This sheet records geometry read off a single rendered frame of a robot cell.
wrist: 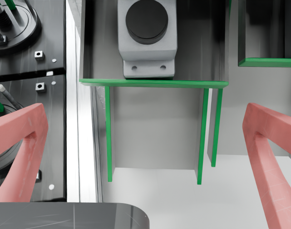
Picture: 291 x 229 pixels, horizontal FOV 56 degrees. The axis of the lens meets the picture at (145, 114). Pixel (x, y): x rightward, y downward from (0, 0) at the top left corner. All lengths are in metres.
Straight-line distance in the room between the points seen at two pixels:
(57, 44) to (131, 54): 0.42
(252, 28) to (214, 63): 0.06
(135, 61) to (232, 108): 0.23
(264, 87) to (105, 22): 0.26
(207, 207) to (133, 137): 0.23
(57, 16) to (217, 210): 0.53
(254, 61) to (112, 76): 0.13
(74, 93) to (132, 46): 0.35
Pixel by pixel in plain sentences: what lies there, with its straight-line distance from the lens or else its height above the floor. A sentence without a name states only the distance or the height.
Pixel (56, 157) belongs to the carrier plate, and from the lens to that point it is 0.49.
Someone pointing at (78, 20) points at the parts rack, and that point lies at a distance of 0.34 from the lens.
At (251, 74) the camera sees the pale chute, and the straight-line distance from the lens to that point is 0.43.
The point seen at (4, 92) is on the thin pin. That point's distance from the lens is 0.46.
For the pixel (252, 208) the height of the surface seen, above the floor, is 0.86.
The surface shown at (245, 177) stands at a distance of 0.60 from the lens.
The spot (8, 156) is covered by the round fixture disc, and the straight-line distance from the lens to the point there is 0.50.
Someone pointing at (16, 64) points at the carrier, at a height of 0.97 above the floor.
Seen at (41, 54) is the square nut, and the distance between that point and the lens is 0.60.
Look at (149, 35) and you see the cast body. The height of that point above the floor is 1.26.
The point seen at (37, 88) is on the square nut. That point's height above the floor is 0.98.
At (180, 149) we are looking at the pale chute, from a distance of 0.42.
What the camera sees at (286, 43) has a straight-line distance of 0.30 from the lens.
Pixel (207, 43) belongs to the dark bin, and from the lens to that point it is 0.27.
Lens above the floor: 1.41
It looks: 62 degrees down
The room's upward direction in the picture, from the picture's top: 3 degrees counter-clockwise
